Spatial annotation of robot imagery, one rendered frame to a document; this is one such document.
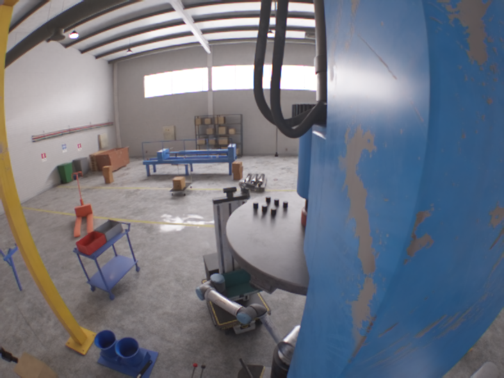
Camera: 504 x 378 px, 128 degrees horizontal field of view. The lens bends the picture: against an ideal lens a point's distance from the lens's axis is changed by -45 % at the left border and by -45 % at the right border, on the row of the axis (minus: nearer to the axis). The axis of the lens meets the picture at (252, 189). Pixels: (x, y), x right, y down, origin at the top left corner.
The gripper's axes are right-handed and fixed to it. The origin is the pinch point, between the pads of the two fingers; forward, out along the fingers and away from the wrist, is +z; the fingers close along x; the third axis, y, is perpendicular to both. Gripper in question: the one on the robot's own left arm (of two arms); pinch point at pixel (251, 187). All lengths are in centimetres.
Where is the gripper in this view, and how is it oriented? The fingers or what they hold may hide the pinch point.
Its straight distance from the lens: 218.3
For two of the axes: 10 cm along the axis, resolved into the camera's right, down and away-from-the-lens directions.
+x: 9.1, 2.6, 3.3
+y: 2.8, -9.6, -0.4
